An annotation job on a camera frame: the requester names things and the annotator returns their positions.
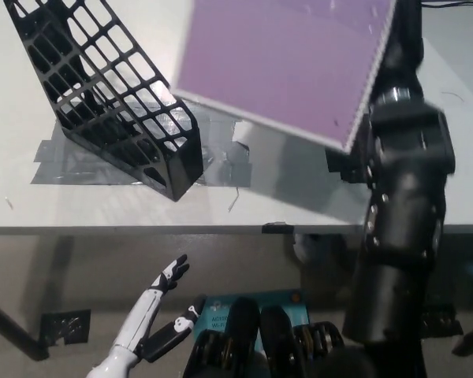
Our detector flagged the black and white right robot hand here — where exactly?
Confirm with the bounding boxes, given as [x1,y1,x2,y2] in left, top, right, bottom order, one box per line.
[372,0,426,98]

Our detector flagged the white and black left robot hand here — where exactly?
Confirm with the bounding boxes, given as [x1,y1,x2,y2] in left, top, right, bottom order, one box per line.
[115,254,208,364]

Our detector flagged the purple spiral notebook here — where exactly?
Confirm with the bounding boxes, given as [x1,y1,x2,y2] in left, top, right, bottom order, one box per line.
[169,0,399,154]

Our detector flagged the black plastic lattice file shelf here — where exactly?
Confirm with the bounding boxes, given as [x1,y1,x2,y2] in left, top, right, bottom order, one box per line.
[2,0,204,202]

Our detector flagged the black tape floor marker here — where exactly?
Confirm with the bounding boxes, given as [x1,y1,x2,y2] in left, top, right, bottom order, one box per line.
[40,309,92,347]
[421,302,464,336]

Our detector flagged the teal router box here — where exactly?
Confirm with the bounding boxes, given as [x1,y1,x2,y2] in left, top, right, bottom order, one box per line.
[199,289,311,335]

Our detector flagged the black metal table leg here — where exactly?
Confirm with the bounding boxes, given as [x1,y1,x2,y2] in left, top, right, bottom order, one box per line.
[0,293,51,362]

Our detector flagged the black square tape patch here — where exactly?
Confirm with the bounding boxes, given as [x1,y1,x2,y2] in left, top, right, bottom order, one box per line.
[325,144,371,184]

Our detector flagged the small black tape strip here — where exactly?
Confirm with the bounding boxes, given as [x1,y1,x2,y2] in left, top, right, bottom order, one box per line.
[261,221,295,234]

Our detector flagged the thin black cable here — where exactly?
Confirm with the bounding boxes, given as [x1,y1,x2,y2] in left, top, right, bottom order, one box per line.
[421,0,473,9]

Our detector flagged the grey duct tape patch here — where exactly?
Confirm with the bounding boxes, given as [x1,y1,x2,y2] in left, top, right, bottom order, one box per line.
[30,100,253,188]

